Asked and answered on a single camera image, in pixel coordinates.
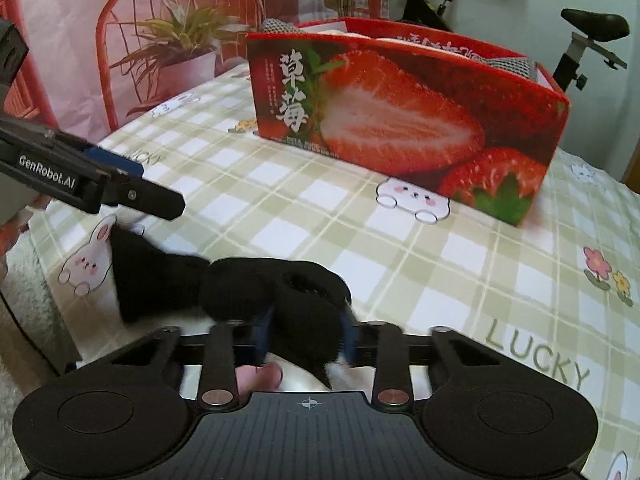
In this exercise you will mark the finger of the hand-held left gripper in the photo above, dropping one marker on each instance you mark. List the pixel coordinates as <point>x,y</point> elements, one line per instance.
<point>145,195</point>

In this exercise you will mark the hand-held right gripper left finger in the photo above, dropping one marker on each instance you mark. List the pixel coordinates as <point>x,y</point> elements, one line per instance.
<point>261,340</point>

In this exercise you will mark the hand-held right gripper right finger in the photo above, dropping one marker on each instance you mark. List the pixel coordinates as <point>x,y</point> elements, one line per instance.
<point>350,342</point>

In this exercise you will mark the black sock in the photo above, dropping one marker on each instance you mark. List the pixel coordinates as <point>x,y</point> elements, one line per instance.
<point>235,285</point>

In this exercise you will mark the red strawberry-print cardboard box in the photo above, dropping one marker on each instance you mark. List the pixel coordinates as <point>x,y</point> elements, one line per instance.
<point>400,110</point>

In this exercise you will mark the person's left hand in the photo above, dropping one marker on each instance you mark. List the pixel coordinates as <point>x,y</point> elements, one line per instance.
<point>10,237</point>

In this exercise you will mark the white fluffy rug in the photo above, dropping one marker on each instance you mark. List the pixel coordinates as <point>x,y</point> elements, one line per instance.
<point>25,280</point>

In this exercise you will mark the checked rabbit-print bedsheet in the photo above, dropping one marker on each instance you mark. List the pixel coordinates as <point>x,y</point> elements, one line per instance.
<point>300,200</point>

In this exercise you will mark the printed red backdrop cloth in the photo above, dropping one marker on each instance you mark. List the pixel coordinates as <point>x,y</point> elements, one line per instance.
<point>75,0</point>

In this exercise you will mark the houndstooth fabric piece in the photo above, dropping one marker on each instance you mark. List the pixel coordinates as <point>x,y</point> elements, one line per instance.
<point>280,26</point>
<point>510,67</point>

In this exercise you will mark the black exercise bike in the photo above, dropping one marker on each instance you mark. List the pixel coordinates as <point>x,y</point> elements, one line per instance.
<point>425,5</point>

